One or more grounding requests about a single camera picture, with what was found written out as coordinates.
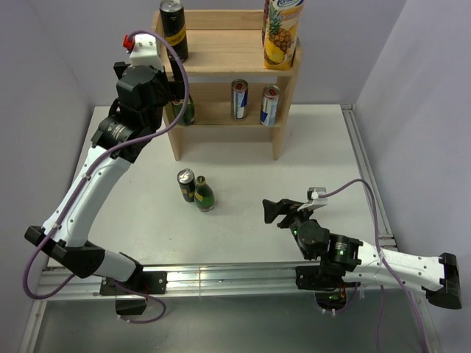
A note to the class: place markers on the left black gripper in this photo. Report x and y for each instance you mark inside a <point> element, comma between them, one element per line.
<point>174,90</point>

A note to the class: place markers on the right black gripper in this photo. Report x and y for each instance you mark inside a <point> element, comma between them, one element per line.
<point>271,209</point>

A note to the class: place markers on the green glass bottle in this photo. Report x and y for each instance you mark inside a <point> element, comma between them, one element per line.
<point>188,116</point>
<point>204,195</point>

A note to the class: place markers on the black can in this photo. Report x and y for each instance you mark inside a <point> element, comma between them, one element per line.
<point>173,21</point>
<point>186,181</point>

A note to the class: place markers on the silver red-top can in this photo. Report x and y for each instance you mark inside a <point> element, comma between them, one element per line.
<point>239,90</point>
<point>270,99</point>

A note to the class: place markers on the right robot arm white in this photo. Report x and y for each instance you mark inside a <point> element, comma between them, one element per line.
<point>336,261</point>

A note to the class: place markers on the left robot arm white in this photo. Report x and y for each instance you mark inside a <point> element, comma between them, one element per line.
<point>115,146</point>

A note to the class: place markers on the wooden two-tier shelf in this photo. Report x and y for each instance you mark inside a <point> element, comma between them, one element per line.
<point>225,45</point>

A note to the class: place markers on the pineapple juice carton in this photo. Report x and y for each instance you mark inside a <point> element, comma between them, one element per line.
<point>281,20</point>

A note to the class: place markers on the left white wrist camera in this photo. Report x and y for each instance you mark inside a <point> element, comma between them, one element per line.
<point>143,50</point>

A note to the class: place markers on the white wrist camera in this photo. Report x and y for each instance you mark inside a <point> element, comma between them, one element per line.
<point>143,50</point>
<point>315,199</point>

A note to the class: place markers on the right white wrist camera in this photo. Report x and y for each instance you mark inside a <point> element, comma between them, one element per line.
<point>315,199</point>

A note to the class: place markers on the front aluminium rail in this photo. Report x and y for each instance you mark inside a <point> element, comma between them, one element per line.
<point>186,281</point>

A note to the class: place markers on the aluminium rail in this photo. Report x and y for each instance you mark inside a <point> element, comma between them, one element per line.
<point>186,281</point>
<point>387,239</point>

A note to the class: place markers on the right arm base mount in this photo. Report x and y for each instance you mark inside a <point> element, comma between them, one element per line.
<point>332,294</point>

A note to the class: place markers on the right side aluminium rail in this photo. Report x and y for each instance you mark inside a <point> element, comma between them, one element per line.
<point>387,239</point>

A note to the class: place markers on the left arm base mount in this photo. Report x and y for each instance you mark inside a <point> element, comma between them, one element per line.
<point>147,290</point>

